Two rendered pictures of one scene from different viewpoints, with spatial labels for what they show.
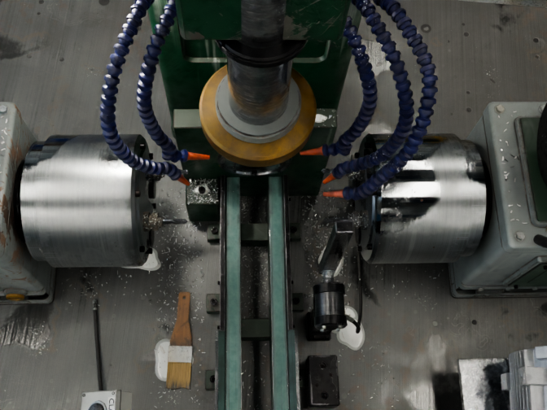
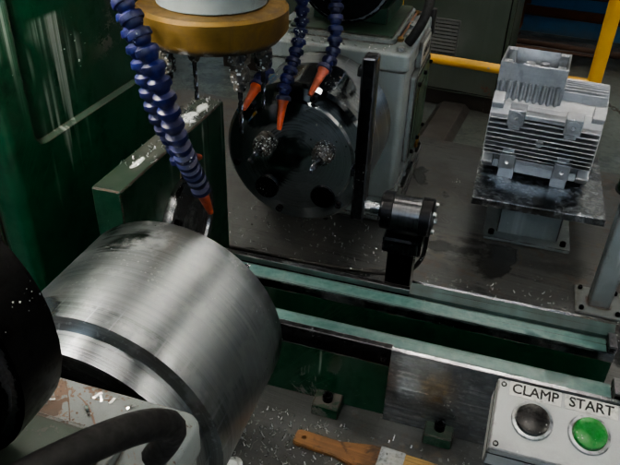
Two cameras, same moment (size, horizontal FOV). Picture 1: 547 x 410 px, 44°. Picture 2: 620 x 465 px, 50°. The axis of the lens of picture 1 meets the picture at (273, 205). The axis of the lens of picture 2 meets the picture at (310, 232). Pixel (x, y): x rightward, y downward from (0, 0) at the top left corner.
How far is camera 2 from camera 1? 1.02 m
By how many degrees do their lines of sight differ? 51
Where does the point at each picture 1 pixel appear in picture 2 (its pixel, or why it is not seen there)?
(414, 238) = not seen: hidden behind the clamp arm
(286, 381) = (474, 311)
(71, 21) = not seen: outside the picture
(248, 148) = (265, 11)
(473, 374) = (489, 193)
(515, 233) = (398, 51)
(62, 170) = (99, 289)
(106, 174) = (149, 244)
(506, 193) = (356, 46)
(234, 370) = (450, 353)
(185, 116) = (113, 180)
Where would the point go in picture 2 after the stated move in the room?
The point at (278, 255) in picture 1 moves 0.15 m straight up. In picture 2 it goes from (307, 280) to (311, 195)
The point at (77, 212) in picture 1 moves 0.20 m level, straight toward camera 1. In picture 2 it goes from (186, 302) to (387, 268)
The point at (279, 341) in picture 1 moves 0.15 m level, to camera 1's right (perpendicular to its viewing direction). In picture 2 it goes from (421, 304) to (447, 252)
